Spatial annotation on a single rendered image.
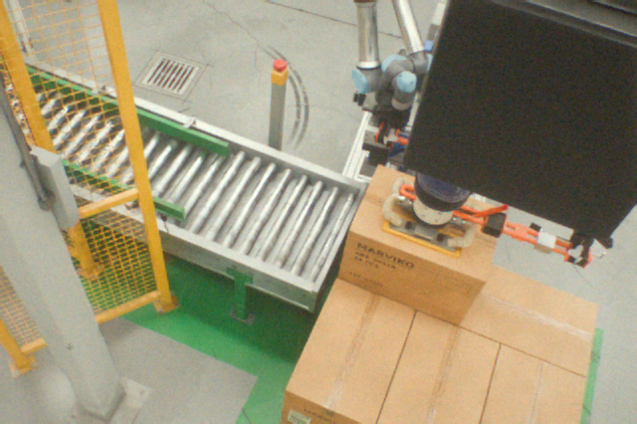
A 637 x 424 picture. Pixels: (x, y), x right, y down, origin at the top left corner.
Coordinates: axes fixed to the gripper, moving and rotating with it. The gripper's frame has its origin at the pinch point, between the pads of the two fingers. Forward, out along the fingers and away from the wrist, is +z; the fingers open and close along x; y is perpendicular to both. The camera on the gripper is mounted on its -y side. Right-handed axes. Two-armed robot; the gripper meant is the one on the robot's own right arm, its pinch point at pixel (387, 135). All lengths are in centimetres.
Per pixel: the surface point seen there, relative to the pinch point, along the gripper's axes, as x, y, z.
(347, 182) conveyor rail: 6, -14, 48
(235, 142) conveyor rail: 6, -77, 49
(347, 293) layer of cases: -51, 7, 54
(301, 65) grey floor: 141, -92, 106
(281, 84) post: 22, -60, 13
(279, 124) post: 23, -60, 43
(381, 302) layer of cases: -49, 23, 54
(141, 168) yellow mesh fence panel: -69, -81, -8
